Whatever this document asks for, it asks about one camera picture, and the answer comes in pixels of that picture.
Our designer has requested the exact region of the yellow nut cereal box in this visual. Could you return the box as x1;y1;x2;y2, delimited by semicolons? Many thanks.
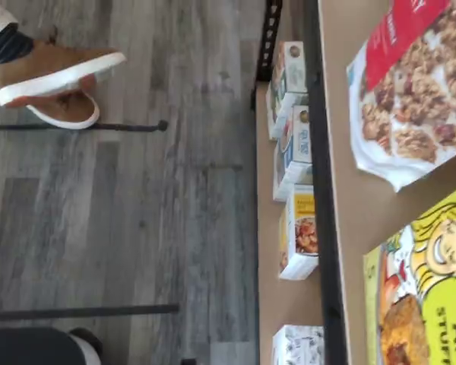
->
277;183;321;281

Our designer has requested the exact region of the yellow apple pie box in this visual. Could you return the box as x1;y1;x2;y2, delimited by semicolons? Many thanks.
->
362;182;456;365

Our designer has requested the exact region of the thin black floor rod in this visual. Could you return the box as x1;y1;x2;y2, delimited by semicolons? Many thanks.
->
0;119;169;134
0;303;181;322

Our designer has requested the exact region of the black metal shelf frame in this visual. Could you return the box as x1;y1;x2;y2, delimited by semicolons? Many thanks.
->
255;0;350;365

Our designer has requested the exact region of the dark rounded mobile base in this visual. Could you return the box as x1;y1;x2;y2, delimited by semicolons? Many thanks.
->
0;327;104;365

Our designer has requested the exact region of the white floral print box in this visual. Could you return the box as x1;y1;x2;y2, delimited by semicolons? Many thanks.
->
271;324;325;365

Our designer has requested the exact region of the white blue print box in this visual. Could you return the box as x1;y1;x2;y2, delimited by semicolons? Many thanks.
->
271;104;314;203
265;40;309;140

